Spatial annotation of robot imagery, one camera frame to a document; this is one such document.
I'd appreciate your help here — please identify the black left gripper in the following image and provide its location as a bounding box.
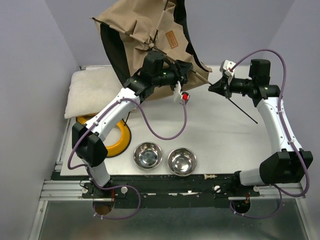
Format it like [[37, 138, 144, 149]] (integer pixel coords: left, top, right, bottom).
[[152, 59, 192, 93]]

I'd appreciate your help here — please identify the black tent pole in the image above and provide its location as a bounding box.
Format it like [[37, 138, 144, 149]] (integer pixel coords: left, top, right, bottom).
[[123, 0, 211, 102], [227, 98, 258, 124]]

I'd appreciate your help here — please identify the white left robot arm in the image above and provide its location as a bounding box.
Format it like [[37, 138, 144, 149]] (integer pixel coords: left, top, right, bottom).
[[71, 50, 193, 198]]

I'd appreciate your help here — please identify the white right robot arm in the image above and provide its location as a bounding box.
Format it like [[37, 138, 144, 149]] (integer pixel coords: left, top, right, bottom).
[[208, 59, 313, 196]]

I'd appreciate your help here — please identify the right steel pet bowl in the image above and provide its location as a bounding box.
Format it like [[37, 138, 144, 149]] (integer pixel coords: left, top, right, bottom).
[[167, 147, 197, 177]]

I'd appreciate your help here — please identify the steel pet bowl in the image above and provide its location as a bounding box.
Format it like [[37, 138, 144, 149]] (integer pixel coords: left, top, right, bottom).
[[133, 141, 163, 170], [167, 147, 197, 177]]

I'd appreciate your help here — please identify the left steel pet bowl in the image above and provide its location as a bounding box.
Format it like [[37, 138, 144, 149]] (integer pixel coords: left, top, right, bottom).
[[133, 141, 163, 170]]

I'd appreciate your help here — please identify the white fluffy pet cushion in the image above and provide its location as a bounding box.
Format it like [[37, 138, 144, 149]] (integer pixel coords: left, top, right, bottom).
[[64, 66, 123, 119]]

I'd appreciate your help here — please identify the white chess piece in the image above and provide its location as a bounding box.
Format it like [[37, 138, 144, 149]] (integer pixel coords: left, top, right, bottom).
[[203, 174, 217, 180]]

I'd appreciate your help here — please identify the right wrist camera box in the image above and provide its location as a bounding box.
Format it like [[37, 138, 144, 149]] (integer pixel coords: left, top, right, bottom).
[[219, 59, 236, 77]]

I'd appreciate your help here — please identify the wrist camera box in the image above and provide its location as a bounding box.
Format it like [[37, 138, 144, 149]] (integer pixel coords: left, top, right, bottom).
[[173, 81, 190, 104], [219, 59, 236, 77]]

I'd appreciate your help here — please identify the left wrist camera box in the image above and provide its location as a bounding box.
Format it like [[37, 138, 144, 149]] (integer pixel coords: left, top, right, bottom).
[[173, 81, 190, 104]]

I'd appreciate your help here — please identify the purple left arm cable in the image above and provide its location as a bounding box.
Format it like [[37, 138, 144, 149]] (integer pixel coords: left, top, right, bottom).
[[67, 93, 191, 220]]

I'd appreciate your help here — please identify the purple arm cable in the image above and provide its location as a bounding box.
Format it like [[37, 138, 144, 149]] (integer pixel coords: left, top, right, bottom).
[[67, 93, 191, 220], [226, 48, 311, 218]]

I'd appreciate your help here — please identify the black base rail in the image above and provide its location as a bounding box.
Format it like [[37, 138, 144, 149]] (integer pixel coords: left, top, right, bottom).
[[84, 174, 254, 209]]

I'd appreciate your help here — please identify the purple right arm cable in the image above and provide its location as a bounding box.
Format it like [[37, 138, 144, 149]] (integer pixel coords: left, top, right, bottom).
[[226, 48, 311, 218]]

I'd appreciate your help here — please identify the aluminium extrusion rail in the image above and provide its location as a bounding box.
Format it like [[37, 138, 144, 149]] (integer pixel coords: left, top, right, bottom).
[[38, 177, 306, 201]]

